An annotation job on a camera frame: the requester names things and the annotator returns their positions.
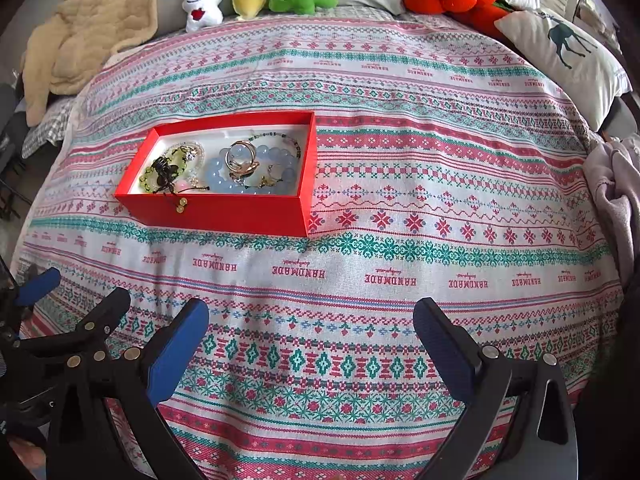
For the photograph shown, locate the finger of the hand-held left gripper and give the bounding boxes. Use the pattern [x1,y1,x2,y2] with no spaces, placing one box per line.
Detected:
[13,267,62,307]
[17,287,132,361]

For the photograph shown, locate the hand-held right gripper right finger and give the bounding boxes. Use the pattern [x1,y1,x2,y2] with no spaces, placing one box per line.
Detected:
[412,297,582,480]

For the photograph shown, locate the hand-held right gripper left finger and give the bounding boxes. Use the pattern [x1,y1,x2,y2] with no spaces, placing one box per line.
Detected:
[45,297,211,480]

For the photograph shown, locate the black cord with yellow beads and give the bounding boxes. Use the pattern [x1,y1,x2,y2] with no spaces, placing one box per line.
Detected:
[171,185,212,212]

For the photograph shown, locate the green bead bracelet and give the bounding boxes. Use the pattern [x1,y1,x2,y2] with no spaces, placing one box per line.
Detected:
[139,146,187,194]

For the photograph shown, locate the red jewelry box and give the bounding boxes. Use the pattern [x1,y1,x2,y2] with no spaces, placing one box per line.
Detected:
[114,110,319,238]

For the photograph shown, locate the black hair clip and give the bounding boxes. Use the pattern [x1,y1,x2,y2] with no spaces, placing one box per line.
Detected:
[150,156,182,192]

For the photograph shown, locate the blue bead bracelet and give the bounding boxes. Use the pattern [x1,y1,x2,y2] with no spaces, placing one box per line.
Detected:
[206,141,299,196]

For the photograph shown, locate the clear bead bracelet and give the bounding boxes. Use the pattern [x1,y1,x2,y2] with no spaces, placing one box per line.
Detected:
[174,141,207,187]

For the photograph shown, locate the gold ring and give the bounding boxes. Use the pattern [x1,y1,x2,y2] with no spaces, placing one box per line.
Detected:
[226,140,260,172]

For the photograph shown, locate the thin multicolour bead bracelet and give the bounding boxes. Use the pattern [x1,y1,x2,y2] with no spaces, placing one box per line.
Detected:
[244,132,304,162]

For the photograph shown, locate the patterned red green blanket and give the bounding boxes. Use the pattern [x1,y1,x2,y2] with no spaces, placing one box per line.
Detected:
[15,12,632,480]

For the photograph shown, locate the black chair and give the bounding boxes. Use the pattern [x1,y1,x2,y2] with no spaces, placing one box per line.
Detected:
[0,81,32,222]

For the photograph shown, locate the pale pink cloth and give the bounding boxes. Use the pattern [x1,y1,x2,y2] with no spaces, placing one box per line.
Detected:
[581,136,640,288]

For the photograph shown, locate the beige quilted blanket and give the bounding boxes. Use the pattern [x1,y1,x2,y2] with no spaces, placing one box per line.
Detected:
[20,0,182,127]

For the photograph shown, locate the white deer print pillow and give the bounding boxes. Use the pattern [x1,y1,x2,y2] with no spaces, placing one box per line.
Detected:
[493,8,630,132]

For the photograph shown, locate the white bunny plush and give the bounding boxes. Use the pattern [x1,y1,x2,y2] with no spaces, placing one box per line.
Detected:
[180,0,225,34]

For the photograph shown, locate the orange red plush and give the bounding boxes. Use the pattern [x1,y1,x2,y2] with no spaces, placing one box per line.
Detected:
[459,2,522,42]

